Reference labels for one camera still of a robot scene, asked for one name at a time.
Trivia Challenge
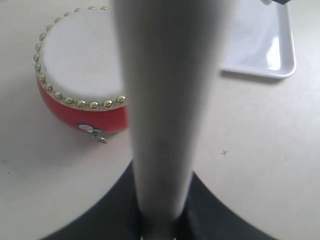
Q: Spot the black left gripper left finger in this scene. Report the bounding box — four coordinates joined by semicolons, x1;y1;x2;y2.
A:
44;164;140;240

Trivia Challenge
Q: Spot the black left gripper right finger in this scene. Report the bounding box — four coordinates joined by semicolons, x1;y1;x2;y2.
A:
178;173;273;240

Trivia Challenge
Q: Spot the white drumstick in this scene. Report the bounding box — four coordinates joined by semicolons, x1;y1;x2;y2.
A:
113;0;236;222

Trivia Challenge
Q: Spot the small red drum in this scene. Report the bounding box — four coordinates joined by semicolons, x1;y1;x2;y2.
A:
33;6;128;143

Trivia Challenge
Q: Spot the white plastic tray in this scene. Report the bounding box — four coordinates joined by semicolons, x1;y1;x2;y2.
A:
221;0;297;79

